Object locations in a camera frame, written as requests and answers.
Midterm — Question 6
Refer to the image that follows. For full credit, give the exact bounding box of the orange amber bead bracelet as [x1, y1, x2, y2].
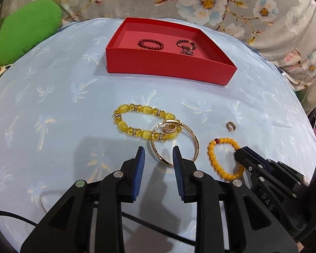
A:
[207, 136, 245, 182]

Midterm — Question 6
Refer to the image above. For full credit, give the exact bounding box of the small gold hoop earring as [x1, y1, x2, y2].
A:
[226, 121, 236, 132]

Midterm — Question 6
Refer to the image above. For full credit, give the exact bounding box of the dark garnet small-bead bracelet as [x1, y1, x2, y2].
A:
[179, 46, 196, 56]

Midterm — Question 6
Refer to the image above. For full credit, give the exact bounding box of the person's right hand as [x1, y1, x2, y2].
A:
[297, 239, 311, 253]

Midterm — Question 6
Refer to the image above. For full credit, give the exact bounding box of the thin gold bangle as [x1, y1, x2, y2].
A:
[150, 119, 200, 167]

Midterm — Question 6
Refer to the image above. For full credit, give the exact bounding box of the red cardboard box tray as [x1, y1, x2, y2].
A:
[106, 17, 237, 86]

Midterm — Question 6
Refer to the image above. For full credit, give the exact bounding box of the grey floral blanket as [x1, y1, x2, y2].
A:
[1, 0, 316, 91]

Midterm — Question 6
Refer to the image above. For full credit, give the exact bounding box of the green round cushion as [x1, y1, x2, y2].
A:
[0, 0, 62, 65]

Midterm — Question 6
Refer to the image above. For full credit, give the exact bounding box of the yellow cat-eye bead bracelet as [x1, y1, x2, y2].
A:
[113, 103, 183, 142]

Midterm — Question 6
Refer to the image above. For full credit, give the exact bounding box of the gold ring with stones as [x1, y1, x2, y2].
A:
[160, 123, 178, 136]

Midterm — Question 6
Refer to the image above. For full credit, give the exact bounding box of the black cable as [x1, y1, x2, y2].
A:
[0, 209, 198, 246]

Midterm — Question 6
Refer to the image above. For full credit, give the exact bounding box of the black and gold bead bracelet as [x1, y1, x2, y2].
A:
[176, 39, 197, 51]

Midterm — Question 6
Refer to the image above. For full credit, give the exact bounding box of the dark red bead bracelet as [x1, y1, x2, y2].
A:
[137, 38, 166, 51]

